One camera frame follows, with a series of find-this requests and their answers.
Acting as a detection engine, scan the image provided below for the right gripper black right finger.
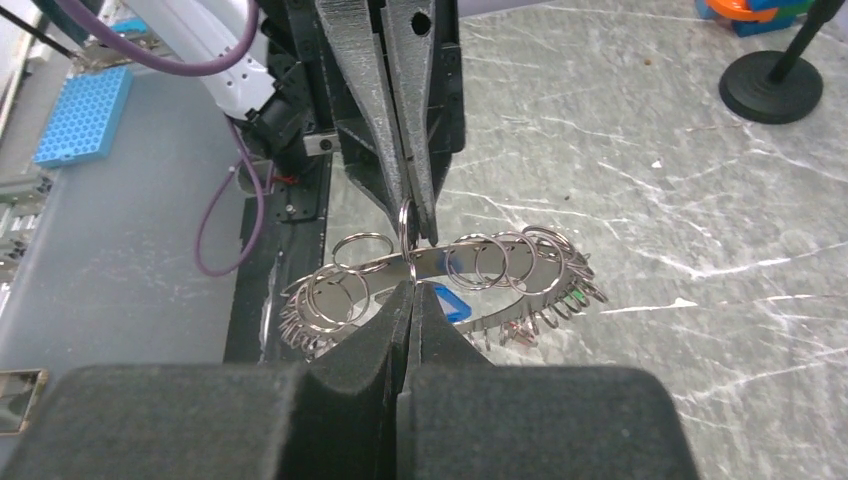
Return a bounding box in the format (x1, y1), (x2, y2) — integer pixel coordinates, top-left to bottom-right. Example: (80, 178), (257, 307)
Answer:
(396, 284), (699, 479)

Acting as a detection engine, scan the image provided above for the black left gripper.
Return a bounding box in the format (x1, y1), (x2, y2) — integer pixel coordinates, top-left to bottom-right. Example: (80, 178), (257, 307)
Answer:
(261, 0), (465, 244)

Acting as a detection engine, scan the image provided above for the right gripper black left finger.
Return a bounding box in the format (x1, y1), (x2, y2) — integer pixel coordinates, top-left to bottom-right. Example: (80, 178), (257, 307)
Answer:
(1, 281), (414, 479)

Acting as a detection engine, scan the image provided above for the key with blue tag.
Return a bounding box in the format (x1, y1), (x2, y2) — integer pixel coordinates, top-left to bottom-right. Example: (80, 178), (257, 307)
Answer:
(433, 283), (472, 323)

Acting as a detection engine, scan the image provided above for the metal disc with keyrings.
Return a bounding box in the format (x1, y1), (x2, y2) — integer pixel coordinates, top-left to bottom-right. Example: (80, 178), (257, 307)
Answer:
(273, 207), (608, 360)

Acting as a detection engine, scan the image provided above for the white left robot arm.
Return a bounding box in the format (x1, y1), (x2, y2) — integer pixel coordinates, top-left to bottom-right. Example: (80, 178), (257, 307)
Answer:
(88, 1), (465, 242)

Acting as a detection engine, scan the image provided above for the red key tag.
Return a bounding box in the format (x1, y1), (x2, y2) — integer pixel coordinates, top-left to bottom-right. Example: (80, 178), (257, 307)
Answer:
(512, 328), (538, 347)

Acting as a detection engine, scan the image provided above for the green key tag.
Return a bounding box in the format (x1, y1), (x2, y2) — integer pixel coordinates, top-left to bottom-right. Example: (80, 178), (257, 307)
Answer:
(561, 289), (590, 313)

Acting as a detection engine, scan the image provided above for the blue honeycomb tray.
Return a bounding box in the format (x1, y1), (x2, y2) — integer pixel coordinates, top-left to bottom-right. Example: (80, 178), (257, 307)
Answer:
(33, 67), (134, 169)

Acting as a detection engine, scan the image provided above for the colourful toy block stack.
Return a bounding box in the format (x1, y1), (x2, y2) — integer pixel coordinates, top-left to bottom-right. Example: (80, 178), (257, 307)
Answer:
(693, 0), (813, 37)

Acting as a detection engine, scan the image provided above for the black left microphone stand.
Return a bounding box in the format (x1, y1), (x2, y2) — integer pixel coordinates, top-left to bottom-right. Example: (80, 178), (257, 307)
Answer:
(718, 0), (844, 125)

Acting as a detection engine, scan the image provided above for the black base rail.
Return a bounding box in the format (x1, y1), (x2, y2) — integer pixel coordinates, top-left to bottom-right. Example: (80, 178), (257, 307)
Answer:
(223, 155), (332, 363)

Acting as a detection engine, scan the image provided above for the orange toy ring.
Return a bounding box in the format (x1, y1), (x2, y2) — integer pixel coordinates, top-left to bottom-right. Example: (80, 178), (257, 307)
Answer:
(705, 0), (806, 24)

